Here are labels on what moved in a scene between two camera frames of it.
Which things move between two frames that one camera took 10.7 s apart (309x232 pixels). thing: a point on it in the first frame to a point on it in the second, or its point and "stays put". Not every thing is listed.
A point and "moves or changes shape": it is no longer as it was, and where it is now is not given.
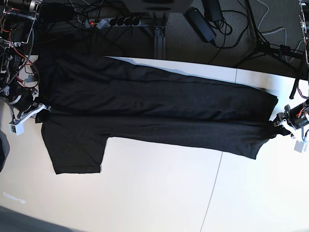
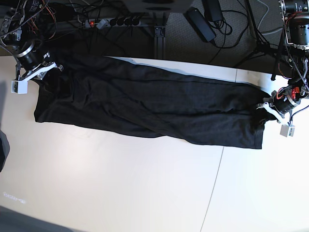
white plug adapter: (103, 23) stays put
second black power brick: (212, 10) stays put
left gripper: (22, 101) to (33, 58)
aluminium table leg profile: (160, 35) stays put
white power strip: (96, 24) stays put
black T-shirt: (89, 99) moves or changes shape
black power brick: (201, 23) stays put
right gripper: (297, 117) to (281, 100)
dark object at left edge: (5, 149) stays put
